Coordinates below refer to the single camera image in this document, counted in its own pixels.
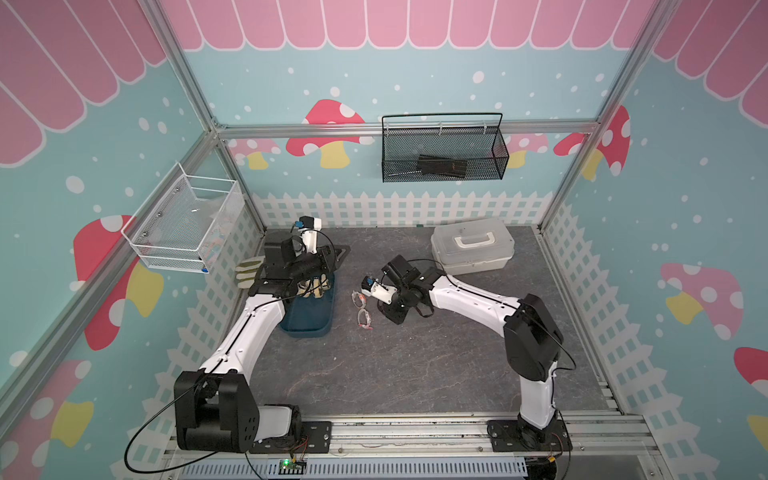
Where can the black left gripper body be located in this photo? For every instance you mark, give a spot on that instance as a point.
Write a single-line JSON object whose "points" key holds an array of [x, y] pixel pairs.
{"points": [[321, 262]]}

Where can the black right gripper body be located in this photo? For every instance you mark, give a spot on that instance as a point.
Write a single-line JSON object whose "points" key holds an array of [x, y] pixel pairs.
{"points": [[397, 308]]}

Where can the beige watch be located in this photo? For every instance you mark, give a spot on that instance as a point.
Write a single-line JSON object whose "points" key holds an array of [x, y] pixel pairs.
{"points": [[318, 287]]}

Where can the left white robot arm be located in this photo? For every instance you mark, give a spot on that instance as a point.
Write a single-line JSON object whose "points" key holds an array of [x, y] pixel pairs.
{"points": [[215, 408]]}

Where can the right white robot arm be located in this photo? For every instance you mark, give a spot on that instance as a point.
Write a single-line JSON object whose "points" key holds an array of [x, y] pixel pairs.
{"points": [[533, 342]]}

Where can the translucent white storage box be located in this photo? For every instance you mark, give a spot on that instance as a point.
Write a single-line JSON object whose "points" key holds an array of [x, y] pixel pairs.
{"points": [[472, 246]]}

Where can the teal plastic tray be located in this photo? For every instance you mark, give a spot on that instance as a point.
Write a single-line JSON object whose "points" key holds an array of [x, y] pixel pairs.
{"points": [[308, 317]]}

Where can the beige work glove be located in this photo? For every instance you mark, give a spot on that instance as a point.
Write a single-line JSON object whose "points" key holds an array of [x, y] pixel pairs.
{"points": [[247, 270]]}

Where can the black item in basket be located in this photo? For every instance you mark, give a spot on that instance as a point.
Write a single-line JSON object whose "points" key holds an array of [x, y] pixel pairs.
{"points": [[441, 166]]}

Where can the green circuit board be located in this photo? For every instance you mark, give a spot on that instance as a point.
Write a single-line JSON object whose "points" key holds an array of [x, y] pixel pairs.
{"points": [[292, 467]]}

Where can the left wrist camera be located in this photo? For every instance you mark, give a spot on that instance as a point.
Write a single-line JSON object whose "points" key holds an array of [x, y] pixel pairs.
{"points": [[309, 228]]}

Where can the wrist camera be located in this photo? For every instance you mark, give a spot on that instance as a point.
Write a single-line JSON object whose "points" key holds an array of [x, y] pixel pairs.
{"points": [[372, 287], [309, 228]]}

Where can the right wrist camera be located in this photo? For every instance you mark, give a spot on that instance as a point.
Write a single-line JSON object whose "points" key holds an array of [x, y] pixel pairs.
{"points": [[372, 287]]}

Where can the white wire wall basket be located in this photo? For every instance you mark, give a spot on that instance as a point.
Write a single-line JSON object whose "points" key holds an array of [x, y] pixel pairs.
{"points": [[186, 222]]}

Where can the black wire wall basket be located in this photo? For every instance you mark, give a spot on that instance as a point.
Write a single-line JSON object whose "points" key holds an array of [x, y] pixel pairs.
{"points": [[475, 137]]}

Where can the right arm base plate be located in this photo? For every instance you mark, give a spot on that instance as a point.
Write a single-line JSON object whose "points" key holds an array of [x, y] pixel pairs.
{"points": [[517, 435]]}

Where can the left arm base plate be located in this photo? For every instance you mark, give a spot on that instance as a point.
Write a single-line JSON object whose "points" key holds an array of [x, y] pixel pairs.
{"points": [[313, 437]]}

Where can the grey cable duct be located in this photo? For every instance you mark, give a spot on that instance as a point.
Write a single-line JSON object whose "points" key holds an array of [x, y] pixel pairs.
{"points": [[365, 468]]}

